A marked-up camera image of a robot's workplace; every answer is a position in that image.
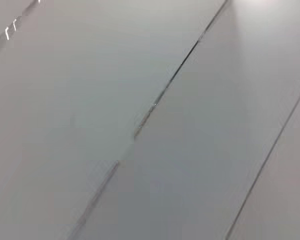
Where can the grey shiny wall trim strip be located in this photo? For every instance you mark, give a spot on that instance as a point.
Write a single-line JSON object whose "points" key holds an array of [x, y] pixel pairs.
{"points": [[8, 31]]}

